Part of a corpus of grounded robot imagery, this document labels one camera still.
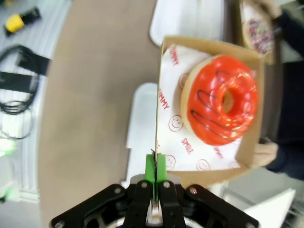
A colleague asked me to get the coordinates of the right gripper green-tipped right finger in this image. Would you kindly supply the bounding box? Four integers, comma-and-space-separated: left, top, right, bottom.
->
155, 153, 260, 228

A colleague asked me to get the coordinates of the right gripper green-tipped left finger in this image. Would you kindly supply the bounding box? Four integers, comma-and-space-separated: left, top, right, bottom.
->
50, 153, 156, 228

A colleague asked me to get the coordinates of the red glazed donut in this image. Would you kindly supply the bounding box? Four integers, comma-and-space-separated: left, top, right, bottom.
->
180, 54, 259, 146

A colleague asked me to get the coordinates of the cardboard tray of red donut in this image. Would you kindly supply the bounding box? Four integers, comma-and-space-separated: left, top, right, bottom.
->
153, 35, 265, 185

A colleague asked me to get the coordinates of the paper liner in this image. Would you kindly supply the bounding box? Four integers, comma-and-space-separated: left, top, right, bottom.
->
240, 1, 272, 26
156, 43, 246, 172

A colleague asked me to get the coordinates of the dark brown serving tray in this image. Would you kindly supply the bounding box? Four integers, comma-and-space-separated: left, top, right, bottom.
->
223, 0, 285, 146

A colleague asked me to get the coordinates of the sprinkled chocolate donut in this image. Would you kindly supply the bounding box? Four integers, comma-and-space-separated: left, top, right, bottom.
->
237, 0, 277, 66

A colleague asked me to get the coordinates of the purple sprinkle donut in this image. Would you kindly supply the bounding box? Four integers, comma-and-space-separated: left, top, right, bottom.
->
243, 18, 274, 56

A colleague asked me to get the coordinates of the person's left forearm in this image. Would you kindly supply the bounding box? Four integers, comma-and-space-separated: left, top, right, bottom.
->
266, 142, 304, 179

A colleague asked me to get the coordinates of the person's black sweatshirt torso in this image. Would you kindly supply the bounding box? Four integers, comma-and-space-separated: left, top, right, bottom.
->
282, 60, 304, 144

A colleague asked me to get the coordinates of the paper liner under sprinkle donut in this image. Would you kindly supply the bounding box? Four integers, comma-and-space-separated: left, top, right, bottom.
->
240, 1, 272, 26

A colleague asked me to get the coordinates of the person's left hand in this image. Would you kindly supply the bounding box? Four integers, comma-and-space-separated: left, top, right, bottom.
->
251, 137, 279, 169

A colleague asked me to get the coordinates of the person's right hand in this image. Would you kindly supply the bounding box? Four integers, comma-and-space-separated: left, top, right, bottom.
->
259, 0, 282, 19

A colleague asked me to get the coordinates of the white display tray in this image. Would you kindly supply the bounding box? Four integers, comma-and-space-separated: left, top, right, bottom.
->
120, 82, 159, 189
149, 0, 227, 46

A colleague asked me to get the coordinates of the large white table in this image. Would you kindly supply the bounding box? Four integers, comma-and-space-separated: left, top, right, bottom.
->
244, 189, 298, 216

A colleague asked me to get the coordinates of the yellow black hand tool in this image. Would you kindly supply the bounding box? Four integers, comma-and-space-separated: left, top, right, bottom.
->
4, 6, 40, 37

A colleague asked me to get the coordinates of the black cable bundle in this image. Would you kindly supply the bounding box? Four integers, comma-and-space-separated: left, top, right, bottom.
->
0, 44, 41, 141

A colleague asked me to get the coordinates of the black flat bracket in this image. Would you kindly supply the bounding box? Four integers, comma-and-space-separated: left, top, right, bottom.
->
17, 50, 52, 77

